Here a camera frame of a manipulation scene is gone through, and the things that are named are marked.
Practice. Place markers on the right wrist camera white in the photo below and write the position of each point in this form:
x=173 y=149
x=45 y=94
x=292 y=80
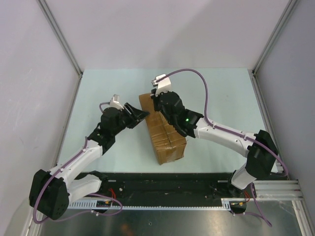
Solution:
x=161 y=84

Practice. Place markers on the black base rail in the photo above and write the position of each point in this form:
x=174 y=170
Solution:
x=170 y=190

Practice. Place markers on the left aluminium frame post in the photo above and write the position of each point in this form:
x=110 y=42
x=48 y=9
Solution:
x=47 y=12

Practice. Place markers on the aluminium frame post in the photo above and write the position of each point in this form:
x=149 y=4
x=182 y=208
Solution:
x=283 y=20
x=47 y=12

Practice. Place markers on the white slotted cable duct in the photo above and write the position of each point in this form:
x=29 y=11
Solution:
x=225 y=204

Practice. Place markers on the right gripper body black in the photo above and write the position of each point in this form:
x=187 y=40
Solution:
x=157 y=103

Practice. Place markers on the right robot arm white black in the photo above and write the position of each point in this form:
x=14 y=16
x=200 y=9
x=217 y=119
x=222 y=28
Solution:
x=258 y=148

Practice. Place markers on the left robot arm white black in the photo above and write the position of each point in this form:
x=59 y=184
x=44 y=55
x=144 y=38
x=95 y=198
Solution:
x=52 y=191

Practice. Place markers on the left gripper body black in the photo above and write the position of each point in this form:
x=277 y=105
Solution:
x=125 y=119

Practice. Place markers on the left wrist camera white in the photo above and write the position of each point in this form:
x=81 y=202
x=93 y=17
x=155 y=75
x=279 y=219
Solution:
x=114 y=102

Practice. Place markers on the right aluminium frame post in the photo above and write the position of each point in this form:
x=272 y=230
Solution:
x=283 y=20

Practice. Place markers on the brown cardboard express box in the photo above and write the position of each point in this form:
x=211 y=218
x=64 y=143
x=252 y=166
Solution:
x=168 y=144

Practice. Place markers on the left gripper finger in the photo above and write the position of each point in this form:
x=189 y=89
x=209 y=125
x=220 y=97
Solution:
x=138 y=118
x=134 y=111

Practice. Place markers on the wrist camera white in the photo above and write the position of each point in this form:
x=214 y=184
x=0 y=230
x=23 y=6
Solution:
x=114 y=102
x=161 y=84

